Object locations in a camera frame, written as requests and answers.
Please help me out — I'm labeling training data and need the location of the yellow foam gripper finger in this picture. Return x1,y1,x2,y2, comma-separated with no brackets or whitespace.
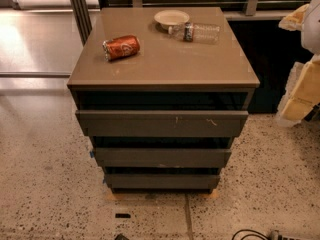
278,4,309,31
275,55,320,127

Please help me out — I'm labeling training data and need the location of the grey top drawer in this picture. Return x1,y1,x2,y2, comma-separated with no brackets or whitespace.
76,110,248,138

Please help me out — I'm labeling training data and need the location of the grey drawer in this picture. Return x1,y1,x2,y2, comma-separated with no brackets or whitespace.
76,110,248,138
94,148,231,168
105,174,220,189

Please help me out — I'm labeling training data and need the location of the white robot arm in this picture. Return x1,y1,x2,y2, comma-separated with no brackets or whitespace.
275,0,320,127

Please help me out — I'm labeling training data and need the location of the grey drawer cabinet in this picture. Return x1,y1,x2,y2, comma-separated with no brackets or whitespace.
67,7,259,177

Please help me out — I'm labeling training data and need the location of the grey bottom drawer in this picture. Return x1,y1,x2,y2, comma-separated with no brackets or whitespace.
105,174,220,189

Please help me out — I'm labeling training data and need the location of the grey middle drawer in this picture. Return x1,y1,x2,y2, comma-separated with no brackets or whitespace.
94,148,231,168

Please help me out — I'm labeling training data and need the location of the clear plastic water bottle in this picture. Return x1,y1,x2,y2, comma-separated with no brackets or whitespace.
168,22,220,45

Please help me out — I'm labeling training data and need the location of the white bowl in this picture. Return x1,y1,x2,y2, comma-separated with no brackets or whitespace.
154,10,190,30

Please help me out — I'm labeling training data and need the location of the grey power strip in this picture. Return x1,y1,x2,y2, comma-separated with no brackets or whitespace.
269,230,305,240

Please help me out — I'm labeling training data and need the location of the orange soda can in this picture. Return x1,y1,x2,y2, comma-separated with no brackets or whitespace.
102,35,140,61

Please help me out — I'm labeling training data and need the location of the black cable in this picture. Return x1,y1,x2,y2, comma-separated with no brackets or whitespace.
231,229,270,240

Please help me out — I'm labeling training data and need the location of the metal window frame post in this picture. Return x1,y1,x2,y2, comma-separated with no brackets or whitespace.
70,0,92,44

